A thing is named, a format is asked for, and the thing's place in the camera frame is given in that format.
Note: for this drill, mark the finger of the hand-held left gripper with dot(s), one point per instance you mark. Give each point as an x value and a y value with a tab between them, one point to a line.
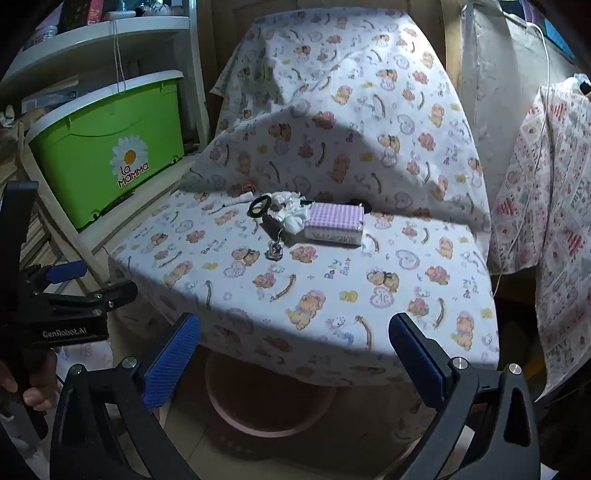
67	272
111	297

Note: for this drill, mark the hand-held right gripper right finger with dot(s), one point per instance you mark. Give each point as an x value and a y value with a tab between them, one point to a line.
415	360

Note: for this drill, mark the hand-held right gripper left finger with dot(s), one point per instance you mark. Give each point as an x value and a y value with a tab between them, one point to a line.
173	360

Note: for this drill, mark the pink round basket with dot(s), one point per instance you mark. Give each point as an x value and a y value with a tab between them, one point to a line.
272	406

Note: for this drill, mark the purple checkered box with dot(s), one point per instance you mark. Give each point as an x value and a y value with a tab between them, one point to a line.
332	221

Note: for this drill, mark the person's left hand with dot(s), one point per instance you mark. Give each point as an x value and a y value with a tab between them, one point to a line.
34	396

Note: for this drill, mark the green plastic storage box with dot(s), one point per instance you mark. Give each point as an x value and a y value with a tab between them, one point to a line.
106	138

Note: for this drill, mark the black brush with knob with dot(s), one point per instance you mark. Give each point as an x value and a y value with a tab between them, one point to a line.
359	203

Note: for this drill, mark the small orange black item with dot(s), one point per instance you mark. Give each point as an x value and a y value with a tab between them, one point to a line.
249	187

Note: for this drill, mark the strawberry-printed cloth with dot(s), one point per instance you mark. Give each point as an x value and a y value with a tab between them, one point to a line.
554	207

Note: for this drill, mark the bear-printed white sheet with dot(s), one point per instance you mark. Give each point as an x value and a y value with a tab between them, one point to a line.
351	138

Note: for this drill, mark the white shelf unit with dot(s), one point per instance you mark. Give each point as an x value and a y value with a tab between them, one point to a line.
92	41

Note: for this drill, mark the dark book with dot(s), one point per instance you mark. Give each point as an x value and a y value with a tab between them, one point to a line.
74	13

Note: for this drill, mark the red book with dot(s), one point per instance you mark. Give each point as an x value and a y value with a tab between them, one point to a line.
95	10

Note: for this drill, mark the white cover cloth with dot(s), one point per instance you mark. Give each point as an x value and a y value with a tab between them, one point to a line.
498	92

